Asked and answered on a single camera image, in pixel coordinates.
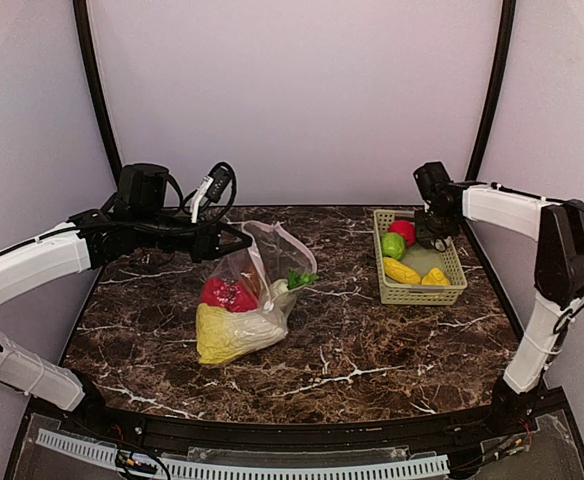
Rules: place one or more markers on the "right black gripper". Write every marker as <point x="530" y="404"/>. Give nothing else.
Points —
<point x="430" y="219"/>

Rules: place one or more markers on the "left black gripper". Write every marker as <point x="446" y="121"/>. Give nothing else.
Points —
<point x="199" y="245"/>

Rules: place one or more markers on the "brown toy potato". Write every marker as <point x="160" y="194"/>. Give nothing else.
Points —
<point x="251" y="282"/>

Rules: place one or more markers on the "red toy pepper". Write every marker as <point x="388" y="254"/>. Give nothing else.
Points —
<point x="231" y="296"/>

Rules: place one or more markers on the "clear zip top bag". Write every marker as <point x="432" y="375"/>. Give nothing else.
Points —
<point x="273" y="252"/>

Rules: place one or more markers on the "white toy radish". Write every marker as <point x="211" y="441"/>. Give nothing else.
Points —
<point x="284" y="291"/>

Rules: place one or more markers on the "toy napa cabbage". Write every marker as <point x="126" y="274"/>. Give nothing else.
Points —
<point x="223" y="336"/>

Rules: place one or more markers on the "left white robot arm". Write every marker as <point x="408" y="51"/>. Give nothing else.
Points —
<point x="147" y="210"/>

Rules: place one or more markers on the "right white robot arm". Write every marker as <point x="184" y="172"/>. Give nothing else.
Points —
<point x="556" y="227"/>

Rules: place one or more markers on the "red toy apple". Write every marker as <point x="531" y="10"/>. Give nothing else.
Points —
<point x="406" y="229"/>

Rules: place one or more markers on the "green perforated plastic basket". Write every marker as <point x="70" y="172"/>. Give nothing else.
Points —
<point x="422" y="261"/>

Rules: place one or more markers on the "green toy apple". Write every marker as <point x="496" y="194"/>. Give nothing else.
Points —
<point x="393" y="245"/>

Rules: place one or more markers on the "yellow toy corn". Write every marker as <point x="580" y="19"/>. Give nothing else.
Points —
<point x="400" y="272"/>

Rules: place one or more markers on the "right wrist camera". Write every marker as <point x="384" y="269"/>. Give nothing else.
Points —
<point x="430" y="178"/>

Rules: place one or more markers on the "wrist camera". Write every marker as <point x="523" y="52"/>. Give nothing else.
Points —
<point x="210" y="191"/>
<point x="430" y="178"/>

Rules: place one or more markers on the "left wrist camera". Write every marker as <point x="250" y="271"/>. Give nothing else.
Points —
<point x="210" y="191"/>

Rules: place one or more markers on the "right black frame post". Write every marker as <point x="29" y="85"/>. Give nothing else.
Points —
<point x="493" y="91"/>

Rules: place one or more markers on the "black frame post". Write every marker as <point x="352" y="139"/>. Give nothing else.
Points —
<point x="95" y="87"/>
<point x="493" y="91"/>

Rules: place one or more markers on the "black front table rail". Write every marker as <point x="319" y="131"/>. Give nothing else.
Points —
<point x="453" y="431"/>

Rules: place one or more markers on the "white slotted cable duct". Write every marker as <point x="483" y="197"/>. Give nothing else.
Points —
<point x="204" y="463"/>

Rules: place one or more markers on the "left black frame post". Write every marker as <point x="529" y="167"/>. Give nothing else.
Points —
<point x="95" y="87"/>

